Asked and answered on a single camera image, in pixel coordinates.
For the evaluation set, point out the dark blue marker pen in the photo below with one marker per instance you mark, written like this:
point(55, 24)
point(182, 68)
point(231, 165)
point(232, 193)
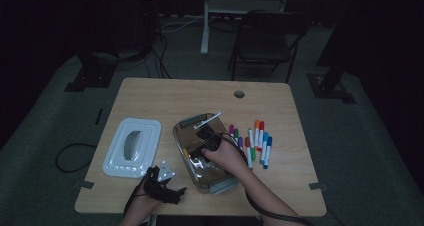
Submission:
point(267, 154)

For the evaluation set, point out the purple marker pen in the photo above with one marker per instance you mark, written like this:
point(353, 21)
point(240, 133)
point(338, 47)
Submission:
point(240, 142)

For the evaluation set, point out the grey tape piece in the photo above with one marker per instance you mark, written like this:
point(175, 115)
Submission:
point(316, 186)
point(87, 185)

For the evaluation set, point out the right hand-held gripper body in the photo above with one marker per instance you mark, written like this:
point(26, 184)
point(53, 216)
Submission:
point(210, 141)

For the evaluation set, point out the person's right hand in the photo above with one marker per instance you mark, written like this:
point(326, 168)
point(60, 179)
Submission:
point(228, 159)

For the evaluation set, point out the dark green marker pen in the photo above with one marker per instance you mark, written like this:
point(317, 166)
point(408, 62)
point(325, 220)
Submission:
point(236, 133)

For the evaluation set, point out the magenta marker pen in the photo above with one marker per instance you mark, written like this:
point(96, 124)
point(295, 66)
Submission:
point(231, 129)

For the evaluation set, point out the dark equipment with red light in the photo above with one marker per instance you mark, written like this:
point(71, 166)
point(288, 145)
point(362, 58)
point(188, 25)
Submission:
point(146, 19)

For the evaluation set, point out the black folding chair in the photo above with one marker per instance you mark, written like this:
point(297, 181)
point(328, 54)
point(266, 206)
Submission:
point(263, 46)

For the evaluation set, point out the white table leg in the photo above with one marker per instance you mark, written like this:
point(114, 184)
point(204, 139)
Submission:
point(262, 221)
point(150, 220)

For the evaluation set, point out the black stand base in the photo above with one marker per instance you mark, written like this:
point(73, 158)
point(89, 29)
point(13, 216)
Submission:
point(93, 76)
point(328, 89)

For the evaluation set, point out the transparent grey storage box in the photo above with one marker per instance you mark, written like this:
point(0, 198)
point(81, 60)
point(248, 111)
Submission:
point(203, 176)

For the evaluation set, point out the yellow marker pen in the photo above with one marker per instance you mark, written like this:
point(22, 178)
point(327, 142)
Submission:
point(185, 152)

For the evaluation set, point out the light blue marker pen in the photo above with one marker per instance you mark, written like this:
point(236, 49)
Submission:
point(264, 149)

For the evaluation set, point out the person's left hand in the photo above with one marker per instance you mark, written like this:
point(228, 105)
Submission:
point(143, 204)

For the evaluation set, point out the red marker pen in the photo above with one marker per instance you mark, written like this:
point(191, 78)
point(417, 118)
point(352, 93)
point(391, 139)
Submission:
point(261, 134)

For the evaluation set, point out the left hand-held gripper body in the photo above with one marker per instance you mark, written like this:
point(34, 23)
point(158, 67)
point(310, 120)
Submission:
point(155, 187)

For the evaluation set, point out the light green marker pen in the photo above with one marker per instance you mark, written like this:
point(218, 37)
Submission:
point(253, 152)

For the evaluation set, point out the white metal stand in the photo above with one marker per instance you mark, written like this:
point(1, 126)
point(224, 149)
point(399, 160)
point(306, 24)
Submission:
point(205, 26)

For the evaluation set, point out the brown marker pen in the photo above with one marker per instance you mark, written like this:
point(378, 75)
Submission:
point(248, 152)

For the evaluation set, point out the orange marker pen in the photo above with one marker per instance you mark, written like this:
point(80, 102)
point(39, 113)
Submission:
point(256, 132)

